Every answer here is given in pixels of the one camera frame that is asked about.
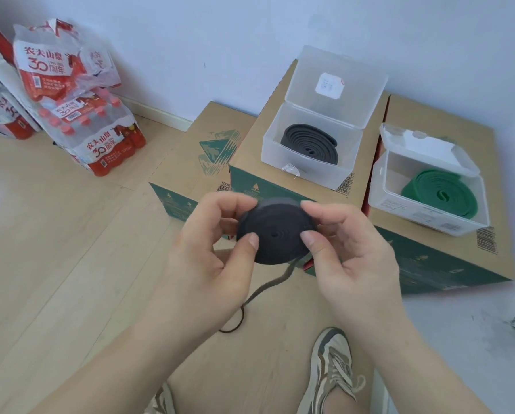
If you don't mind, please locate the grey beige right sneaker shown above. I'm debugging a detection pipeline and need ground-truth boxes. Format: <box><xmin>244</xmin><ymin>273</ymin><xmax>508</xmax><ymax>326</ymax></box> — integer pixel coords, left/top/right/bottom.
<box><xmin>297</xmin><ymin>327</ymin><xmax>367</xmax><ymax>414</ymax></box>

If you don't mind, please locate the clear plastic box with label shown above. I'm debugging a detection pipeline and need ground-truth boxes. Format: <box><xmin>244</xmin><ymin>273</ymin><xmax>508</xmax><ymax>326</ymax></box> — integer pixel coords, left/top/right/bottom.
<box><xmin>261</xmin><ymin>45</ymin><xmax>390</xmax><ymax>191</ymax></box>

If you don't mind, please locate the person's right leg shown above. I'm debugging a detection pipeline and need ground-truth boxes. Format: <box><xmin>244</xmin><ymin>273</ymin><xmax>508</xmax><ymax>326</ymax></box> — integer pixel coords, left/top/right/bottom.
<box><xmin>324</xmin><ymin>385</ymin><xmax>372</xmax><ymax>414</ymax></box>

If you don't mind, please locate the low cardboard box green print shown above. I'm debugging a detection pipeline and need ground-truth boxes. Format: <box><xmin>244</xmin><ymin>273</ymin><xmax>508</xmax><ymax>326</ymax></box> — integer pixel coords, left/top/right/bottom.
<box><xmin>148</xmin><ymin>101</ymin><xmax>259</xmax><ymax>242</ymax></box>

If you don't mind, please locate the wide cardboard box green print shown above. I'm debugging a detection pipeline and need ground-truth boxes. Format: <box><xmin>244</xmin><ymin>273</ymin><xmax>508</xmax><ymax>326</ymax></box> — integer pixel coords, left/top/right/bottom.
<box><xmin>366</xmin><ymin>93</ymin><xmax>515</xmax><ymax>296</ymax></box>

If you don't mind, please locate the grey beige left sneaker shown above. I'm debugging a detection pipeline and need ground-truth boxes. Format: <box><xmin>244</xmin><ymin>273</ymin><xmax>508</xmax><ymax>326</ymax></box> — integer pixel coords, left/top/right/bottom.
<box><xmin>144</xmin><ymin>382</ymin><xmax>177</xmax><ymax>414</ymax></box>

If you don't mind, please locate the person's right forearm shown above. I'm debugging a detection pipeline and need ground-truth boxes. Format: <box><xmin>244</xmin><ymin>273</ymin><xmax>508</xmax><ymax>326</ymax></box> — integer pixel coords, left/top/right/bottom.
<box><xmin>338</xmin><ymin>296</ymin><xmax>496</xmax><ymax>414</ymax></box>

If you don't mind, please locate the person's left forearm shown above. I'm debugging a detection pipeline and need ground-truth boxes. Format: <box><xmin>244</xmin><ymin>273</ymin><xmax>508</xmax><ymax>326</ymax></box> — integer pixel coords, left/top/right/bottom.
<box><xmin>28</xmin><ymin>293</ymin><xmax>241</xmax><ymax>414</ymax></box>

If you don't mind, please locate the person's right hand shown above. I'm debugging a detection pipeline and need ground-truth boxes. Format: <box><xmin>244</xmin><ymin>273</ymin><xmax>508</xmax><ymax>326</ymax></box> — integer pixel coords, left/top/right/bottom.
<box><xmin>300</xmin><ymin>200</ymin><xmax>407</xmax><ymax>338</ymax></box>

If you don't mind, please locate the person's left hand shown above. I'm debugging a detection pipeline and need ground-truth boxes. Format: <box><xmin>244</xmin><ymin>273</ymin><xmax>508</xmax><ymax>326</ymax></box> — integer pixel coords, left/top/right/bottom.
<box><xmin>162</xmin><ymin>192</ymin><xmax>261</xmax><ymax>325</ymax></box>

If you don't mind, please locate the clear plastic hinged box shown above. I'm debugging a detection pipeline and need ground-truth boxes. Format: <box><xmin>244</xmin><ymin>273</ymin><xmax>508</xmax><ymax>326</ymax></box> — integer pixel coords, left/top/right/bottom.
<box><xmin>367</xmin><ymin>122</ymin><xmax>491</xmax><ymax>237</ymax></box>

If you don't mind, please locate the tall cardboard box green print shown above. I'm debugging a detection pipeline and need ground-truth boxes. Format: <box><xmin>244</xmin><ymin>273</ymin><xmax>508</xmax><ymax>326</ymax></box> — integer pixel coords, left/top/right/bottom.
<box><xmin>228</xmin><ymin>59</ymin><xmax>391</xmax><ymax>277</ymax></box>

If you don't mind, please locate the grey beige sneaker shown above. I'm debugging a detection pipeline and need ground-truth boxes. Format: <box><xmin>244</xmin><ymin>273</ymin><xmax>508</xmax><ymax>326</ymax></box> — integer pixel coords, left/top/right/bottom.
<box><xmin>144</xmin><ymin>382</ymin><xmax>177</xmax><ymax>414</ymax></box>
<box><xmin>297</xmin><ymin>327</ymin><xmax>367</xmax><ymax>414</ymax></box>

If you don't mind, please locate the green coiled elastic band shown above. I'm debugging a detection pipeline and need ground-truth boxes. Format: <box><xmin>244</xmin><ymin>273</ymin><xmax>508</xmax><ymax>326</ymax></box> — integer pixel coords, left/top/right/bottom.
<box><xmin>400</xmin><ymin>168</ymin><xmax>486</xmax><ymax>220</ymax></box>

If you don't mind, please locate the black elastic band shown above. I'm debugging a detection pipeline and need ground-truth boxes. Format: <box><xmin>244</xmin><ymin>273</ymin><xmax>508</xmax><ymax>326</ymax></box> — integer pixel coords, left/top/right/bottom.
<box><xmin>217</xmin><ymin>197</ymin><xmax>319</xmax><ymax>334</ymax></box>
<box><xmin>280</xmin><ymin>123</ymin><xmax>340</xmax><ymax>166</ymax></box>

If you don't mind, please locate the black coiled elastic band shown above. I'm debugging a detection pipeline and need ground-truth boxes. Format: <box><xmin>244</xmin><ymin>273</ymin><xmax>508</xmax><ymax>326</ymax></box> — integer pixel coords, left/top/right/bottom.
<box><xmin>280</xmin><ymin>123</ymin><xmax>340</xmax><ymax>166</ymax></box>

